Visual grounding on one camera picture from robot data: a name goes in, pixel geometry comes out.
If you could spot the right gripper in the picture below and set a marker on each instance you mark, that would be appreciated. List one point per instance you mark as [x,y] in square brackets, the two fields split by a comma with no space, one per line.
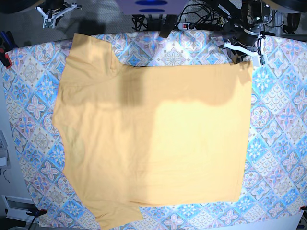
[52,7]

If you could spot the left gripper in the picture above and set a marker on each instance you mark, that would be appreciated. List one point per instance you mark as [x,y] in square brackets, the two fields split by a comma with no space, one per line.
[246,38]

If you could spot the yellow T-shirt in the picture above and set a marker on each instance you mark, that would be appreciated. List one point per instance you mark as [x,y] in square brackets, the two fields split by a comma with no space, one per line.
[150,136]

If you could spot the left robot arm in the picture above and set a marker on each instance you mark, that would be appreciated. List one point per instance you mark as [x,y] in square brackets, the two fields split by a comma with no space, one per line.
[254,12]

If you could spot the orange black clamp upper left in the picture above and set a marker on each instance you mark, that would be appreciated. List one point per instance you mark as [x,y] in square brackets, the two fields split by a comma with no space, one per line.
[7,43]

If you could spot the orange black clamp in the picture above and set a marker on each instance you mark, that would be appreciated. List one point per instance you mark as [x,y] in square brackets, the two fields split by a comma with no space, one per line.
[35,212]
[7,43]

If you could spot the white power strip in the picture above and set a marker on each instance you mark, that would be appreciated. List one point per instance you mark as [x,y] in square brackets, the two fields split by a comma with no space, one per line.
[184,26]

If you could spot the black clamp at table top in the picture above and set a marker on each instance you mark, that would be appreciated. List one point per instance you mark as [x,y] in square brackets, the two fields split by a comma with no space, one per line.
[168,25]

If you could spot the patterned blue tile tablecloth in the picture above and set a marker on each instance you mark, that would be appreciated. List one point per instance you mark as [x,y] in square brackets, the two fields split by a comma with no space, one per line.
[275,178]

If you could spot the white box at left edge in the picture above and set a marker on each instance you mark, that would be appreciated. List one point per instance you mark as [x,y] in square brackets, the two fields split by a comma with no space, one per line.
[4,155]

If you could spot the orange black clamp lower left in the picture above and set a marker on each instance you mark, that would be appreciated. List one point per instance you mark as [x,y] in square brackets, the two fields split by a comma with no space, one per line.
[35,212]

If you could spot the white wrist camera bracket right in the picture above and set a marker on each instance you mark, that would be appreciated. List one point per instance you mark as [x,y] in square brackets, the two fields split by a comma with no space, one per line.
[52,21]

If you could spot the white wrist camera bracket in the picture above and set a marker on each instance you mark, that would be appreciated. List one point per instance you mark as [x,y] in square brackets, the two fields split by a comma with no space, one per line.
[258,57]
[52,21]

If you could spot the white wrist camera bracket left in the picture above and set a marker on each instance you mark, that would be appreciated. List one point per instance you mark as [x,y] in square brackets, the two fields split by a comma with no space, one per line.
[258,57]

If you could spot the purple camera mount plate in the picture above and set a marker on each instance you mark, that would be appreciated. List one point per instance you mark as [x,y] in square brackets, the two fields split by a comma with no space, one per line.
[134,7]

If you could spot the white rail lower left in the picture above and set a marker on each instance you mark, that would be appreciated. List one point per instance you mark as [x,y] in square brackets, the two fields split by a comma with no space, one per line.
[16,208]

